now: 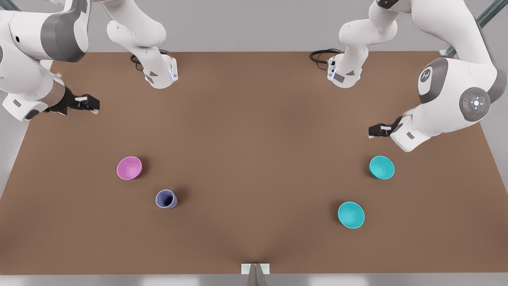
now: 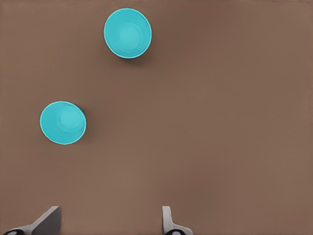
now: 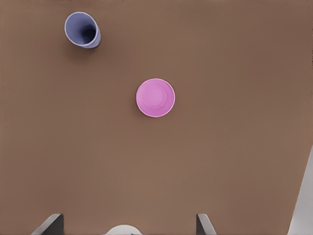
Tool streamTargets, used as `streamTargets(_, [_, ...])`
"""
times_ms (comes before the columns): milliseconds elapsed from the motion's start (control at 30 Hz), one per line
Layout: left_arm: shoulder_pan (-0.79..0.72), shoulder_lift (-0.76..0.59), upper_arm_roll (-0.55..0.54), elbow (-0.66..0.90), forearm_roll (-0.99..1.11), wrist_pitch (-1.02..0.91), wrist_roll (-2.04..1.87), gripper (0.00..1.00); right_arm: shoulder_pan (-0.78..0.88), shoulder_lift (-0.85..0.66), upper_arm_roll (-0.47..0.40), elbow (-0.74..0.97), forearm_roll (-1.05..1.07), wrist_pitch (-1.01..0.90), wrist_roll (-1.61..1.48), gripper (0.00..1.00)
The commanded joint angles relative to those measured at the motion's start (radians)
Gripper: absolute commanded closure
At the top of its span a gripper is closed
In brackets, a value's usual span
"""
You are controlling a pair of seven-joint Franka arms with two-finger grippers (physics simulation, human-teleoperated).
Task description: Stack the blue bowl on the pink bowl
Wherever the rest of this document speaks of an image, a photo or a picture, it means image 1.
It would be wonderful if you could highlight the teal bowl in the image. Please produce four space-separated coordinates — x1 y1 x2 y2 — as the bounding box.
369 155 396 180
337 201 366 230

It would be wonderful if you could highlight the pink bowl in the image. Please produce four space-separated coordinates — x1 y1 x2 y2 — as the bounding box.
116 156 143 181

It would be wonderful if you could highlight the lavender cup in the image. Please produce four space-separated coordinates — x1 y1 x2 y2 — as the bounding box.
155 189 178 209

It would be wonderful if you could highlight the black cable loop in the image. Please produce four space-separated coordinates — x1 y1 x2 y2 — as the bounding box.
309 48 343 71
130 49 170 72

